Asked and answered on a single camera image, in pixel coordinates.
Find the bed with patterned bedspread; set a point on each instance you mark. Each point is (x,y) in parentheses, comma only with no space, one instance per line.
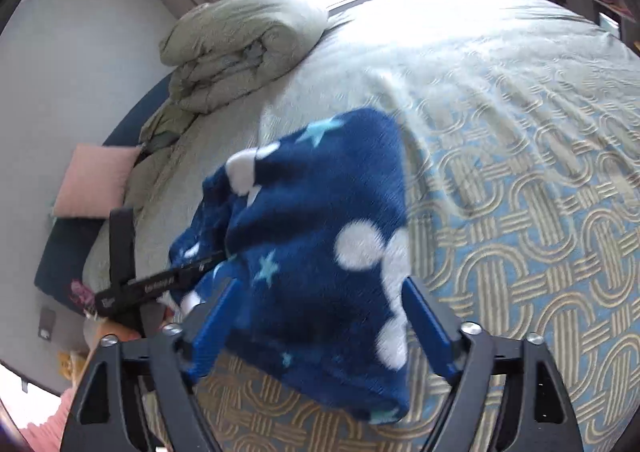
(500,106)

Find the person's left hand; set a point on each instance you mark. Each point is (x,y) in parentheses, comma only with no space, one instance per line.
(120,329)

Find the pink pillow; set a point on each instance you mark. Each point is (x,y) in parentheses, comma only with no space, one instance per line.
(95,182)

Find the folded grey-green duvet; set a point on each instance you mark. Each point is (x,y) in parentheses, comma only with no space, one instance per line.
(240,41)

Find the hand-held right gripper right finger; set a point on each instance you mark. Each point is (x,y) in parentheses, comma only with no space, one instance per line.
(425,327)

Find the pink patterned object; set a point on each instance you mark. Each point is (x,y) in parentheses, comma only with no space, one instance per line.
(82,297)

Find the navy star fleece blanket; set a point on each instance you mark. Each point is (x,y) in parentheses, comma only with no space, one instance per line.
(310,232)

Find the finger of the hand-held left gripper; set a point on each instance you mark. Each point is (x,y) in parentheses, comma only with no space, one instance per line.
(200,266)

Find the dark blue headboard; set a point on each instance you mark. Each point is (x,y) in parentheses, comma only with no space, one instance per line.
(65,252)

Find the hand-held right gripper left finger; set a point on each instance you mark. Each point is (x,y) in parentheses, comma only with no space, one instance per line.
(215,327)

